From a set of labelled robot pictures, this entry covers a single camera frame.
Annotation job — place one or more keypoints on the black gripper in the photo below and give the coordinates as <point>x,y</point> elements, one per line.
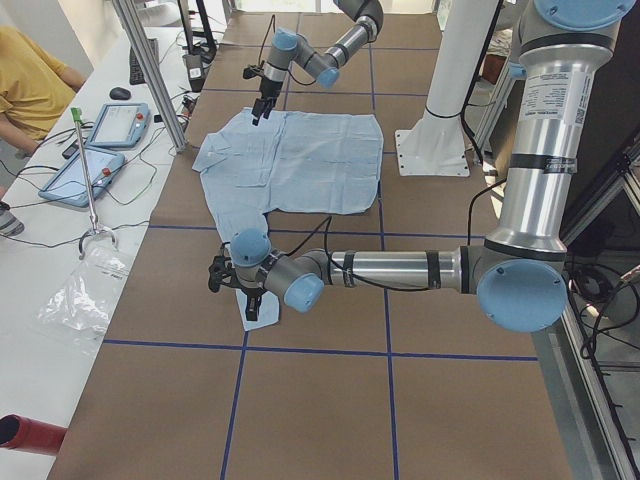
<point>269,89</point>
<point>251,291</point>

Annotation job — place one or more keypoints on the light blue button-up shirt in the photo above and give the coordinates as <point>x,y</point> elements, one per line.
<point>294,162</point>

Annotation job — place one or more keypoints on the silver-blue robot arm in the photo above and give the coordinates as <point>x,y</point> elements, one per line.
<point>288,47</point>
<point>433,207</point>

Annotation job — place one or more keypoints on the upper blue teach pendant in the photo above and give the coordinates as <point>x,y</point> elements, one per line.
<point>119,126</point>

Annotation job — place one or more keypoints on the blue teach pendant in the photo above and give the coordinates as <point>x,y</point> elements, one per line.
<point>68,185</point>
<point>119,126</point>

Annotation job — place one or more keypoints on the black computer mouse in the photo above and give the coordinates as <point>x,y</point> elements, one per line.
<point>119,93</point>

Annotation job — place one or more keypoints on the clear plastic bag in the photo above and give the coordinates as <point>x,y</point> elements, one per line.
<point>78,314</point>

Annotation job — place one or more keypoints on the metal reacher grabber stick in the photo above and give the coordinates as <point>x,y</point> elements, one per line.
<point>96,228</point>

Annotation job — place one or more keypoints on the lower blue teach pendant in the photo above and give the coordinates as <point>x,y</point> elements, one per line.
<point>68,185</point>

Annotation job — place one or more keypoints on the person in yellow shirt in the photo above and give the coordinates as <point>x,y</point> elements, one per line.
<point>36,89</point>

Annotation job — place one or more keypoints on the red cylinder tube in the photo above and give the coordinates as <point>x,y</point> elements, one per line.
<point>32,436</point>

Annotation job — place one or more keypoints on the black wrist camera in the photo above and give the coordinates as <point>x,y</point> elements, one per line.
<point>222,274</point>
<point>253,71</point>

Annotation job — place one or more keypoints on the aluminium frame post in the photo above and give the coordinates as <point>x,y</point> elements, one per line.
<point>129,19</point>

